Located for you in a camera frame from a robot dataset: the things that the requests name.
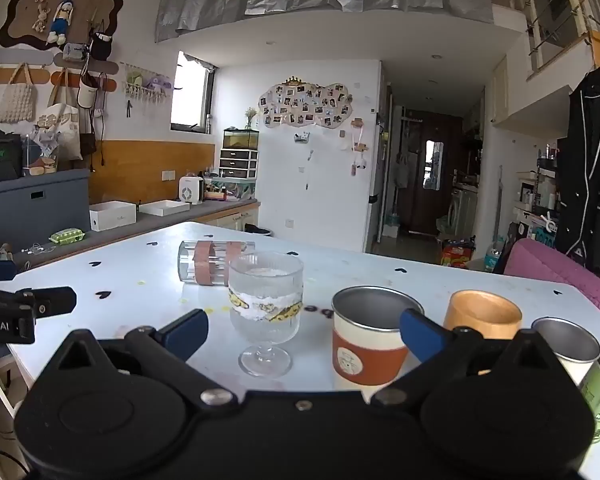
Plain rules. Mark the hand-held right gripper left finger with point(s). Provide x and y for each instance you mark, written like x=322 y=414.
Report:
x=186 y=332

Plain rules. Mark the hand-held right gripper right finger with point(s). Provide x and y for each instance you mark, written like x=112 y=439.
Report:
x=422 y=335

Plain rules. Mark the clear glass cup brown band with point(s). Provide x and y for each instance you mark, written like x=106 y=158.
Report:
x=207 y=262

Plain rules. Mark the steel cup orange white sleeve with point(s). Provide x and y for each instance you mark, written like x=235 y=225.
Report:
x=367 y=355

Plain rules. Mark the orange wooden cup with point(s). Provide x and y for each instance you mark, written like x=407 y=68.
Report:
x=480 y=317

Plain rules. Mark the plain steel cup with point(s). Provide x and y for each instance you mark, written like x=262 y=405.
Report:
x=575 y=355

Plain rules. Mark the green wipes packet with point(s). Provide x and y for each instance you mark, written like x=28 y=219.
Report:
x=67 y=236

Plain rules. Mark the grey storage cabinet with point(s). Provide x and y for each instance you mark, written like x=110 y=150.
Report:
x=30 y=205

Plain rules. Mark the ribbed glass goblet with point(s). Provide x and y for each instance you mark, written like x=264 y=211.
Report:
x=265 y=305

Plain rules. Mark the red snack package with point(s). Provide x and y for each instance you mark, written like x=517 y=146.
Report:
x=456 y=256

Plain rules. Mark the tall white box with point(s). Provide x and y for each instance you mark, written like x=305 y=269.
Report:
x=112 y=216

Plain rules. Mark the black bag green logo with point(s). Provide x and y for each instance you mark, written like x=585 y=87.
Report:
x=0 y=157

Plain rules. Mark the flat white box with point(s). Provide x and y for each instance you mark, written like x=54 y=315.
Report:
x=164 y=207

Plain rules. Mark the white countertop appliance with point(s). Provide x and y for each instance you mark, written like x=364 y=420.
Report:
x=192 y=190

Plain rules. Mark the pink chair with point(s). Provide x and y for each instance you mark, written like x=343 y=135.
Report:
x=555 y=267

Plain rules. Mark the printed canvas tote bag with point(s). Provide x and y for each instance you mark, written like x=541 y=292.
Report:
x=62 y=127

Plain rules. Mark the dark wooden door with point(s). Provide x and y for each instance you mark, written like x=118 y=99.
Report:
x=432 y=170

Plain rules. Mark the white knitted tote bag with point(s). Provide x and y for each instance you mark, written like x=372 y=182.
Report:
x=17 y=102

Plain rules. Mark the small drawer organizer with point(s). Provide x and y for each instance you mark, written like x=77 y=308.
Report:
x=238 y=164

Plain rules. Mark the glass fish tank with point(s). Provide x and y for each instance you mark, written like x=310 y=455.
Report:
x=240 y=139

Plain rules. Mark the black jacket white trim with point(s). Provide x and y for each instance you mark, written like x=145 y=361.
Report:
x=587 y=170

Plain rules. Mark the window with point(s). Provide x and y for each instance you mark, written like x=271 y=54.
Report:
x=190 y=95

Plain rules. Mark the white wall rack with toys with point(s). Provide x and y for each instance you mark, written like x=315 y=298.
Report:
x=147 y=87

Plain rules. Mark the photo collage wall board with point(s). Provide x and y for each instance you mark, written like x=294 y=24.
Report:
x=305 y=102

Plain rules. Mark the brown wall board with dolls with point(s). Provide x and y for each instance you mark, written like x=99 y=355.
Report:
x=55 y=10

